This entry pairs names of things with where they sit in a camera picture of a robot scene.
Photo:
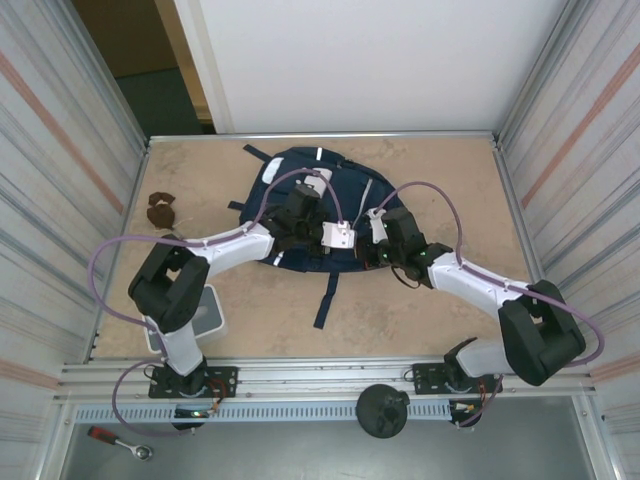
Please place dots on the navy blue backpack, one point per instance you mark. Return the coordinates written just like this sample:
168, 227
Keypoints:
360, 200

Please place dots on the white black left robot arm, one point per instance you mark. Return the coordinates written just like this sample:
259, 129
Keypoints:
170, 290

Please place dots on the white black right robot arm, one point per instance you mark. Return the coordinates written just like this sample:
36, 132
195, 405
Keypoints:
540, 335

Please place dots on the white grey tissue box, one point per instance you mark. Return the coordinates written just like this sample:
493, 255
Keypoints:
212, 315

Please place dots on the small green circuit board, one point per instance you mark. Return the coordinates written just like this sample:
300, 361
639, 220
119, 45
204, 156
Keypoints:
192, 413

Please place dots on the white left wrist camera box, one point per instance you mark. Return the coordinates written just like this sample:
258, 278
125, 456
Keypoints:
339, 235

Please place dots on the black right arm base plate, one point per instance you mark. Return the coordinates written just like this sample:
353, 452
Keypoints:
425, 377

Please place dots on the aluminium table frame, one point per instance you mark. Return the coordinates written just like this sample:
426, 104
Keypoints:
310, 370

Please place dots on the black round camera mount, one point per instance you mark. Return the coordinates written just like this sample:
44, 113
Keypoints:
382, 412

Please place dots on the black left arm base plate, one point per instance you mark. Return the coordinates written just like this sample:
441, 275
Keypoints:
225, 380

